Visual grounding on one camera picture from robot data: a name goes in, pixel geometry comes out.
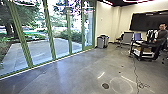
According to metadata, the grey trash bin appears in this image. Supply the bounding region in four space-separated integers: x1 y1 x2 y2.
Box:
97 36 106 50

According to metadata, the dark trash bin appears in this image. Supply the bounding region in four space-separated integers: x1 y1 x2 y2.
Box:
100 34 111 48

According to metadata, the black stool chair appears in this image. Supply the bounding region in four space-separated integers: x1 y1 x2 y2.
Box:
115 33 125 50

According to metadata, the round dark floor cover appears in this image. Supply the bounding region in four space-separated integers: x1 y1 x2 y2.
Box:
101 82 110 90

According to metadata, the grey board on stand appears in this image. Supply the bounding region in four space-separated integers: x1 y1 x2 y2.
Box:
122 31 135 47

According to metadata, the black wheeled cart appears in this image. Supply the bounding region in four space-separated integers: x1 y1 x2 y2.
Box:
129 39 162 62

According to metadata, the person in dark top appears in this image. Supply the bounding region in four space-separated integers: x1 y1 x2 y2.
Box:
155 22 168 48

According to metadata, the green framed glass wall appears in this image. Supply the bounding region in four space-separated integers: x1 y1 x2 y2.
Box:
0 0 98 80

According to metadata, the thin floor cable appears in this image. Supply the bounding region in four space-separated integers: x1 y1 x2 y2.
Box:
128 54 152 92

